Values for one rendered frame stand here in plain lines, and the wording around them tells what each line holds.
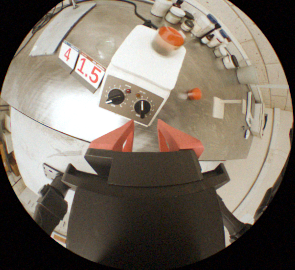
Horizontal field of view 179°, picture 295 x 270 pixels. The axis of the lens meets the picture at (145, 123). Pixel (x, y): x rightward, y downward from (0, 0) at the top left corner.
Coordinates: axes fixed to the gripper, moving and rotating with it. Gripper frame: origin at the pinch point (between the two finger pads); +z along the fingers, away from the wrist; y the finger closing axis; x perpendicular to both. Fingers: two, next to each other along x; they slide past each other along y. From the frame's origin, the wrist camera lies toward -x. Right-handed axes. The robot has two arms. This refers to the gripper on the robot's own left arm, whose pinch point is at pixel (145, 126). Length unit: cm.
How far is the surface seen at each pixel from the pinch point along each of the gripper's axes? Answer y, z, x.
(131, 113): 2.9, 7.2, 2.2
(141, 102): 0.8, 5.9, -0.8
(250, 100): -81, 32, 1
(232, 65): -42, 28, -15
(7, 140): 231, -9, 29
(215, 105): -27.1, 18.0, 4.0
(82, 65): 15.0, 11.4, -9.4
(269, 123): -145, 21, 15
